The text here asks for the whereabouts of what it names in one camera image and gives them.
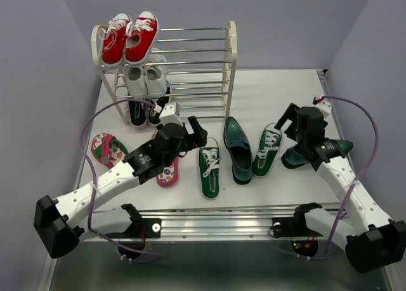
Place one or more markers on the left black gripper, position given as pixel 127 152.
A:
pixel 198 138

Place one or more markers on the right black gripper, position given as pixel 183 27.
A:
pixel 291 113

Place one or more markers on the green canvas sneaker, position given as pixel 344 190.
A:
pixel 269 144
pixel 209 160

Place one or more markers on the dark green loafer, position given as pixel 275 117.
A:
pixel 291 159
pixel 237 144

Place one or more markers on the pink patterned sandal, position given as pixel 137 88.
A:
pixel 170 175
pixel 108 150

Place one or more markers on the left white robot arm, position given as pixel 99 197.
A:
pixel 104 183

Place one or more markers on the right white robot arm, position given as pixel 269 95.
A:
pixel 368 236

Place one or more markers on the cream metal shoe rack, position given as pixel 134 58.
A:
pixel 201 66

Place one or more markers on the right black canvas sneaker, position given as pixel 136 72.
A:
pixel 153 116

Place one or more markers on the black canvas sneaker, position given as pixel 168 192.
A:
pixel 153 116
pixel 137 113

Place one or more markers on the left black canvas sneaker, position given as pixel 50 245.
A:
pixel 137 113

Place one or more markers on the right white sneaker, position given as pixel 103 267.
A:
pixel 155 75

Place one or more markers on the white sneaker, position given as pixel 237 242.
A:
pixel 136 84
pixel 155 75

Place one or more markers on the left white sneaker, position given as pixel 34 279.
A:
pixel 136 84

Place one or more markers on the right red canvas sneaker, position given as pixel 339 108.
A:
pixel 142 34

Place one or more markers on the red canvas sneaker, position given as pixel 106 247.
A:
pixel 114 38
pixel 142 34

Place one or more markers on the left red canvas sneaker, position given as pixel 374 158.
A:
pixel 114 38

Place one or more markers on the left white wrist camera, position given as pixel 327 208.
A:
pixel 170 114

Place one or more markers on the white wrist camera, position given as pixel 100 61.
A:
pixel 324 106
pixel 170 114

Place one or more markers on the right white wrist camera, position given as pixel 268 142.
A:
pixel 324 106

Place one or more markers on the aluminium mounting rail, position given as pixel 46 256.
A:
pixel 212 224

